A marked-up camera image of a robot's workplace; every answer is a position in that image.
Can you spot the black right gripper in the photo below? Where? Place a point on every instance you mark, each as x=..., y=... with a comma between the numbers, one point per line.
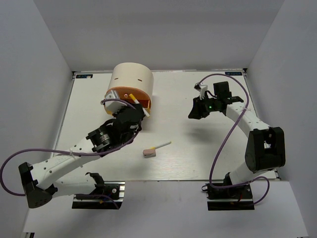
x=198, y=111

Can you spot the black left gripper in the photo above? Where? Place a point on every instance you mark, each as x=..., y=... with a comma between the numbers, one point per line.
x=139, y=107

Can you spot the yellow drawer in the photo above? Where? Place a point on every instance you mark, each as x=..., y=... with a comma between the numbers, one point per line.
x=146, y=105

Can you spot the orange top drawer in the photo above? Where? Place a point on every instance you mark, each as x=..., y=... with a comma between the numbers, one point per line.
x=137, y=93

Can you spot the pink correction tape dispenser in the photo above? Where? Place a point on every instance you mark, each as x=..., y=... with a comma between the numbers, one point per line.
x=149, y=153

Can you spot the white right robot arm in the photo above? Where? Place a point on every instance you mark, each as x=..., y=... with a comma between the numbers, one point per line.
x=265, y=150

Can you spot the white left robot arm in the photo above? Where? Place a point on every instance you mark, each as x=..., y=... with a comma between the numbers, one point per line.
x=48, y=179

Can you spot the cream cylindrical drawer organizer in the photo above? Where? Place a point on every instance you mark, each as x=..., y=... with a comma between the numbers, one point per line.
x=135, y=75

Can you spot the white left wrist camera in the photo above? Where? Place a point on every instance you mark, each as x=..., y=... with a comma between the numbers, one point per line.
x=111, y=96

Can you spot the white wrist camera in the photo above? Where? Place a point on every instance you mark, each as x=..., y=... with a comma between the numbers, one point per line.
x=201, y=88
x=111, y=96

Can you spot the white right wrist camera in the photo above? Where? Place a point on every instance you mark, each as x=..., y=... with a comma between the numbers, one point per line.
x=201, y=88

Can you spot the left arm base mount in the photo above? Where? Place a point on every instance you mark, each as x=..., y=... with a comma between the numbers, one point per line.
x=108, y=197

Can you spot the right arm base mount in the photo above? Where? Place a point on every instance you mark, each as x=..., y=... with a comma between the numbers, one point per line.
x=229, y=199

